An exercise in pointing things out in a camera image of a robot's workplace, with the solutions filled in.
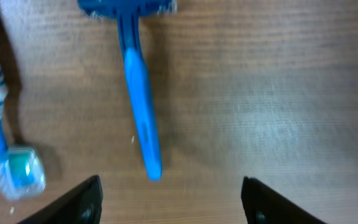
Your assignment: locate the blue disposable razor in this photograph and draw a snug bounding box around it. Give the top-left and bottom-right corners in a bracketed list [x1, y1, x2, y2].
[78, 0, 177, 181]

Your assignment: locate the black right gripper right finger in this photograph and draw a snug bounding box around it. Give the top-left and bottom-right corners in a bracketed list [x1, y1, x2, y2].
[241, 176, 324, 224]

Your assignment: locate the blue white toothbrush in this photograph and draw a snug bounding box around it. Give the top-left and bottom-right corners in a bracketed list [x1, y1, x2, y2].
[0, 66, 46, 202]

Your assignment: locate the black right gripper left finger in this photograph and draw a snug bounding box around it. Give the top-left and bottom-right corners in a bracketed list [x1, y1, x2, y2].
[19, 175, 103, 224]

